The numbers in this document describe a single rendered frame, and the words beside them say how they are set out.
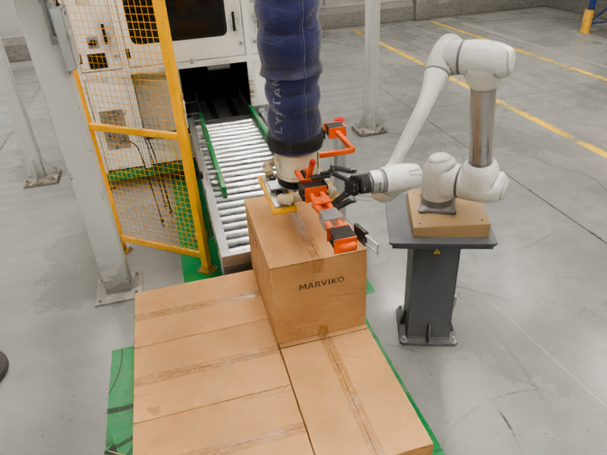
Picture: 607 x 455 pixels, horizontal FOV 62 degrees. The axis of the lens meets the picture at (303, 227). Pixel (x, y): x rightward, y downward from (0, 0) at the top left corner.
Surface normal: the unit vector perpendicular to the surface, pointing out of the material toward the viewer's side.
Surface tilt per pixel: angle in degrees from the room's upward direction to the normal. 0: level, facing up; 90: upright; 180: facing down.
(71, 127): 88
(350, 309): 90
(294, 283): 90
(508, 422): 0
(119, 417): 0
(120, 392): 0
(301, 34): 75
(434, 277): 90
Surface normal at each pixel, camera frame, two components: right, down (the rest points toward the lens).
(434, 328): -0.08, 0.52
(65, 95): 0.26, 0.49
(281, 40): -0.15, 0.26
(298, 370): -0.05, -0.85
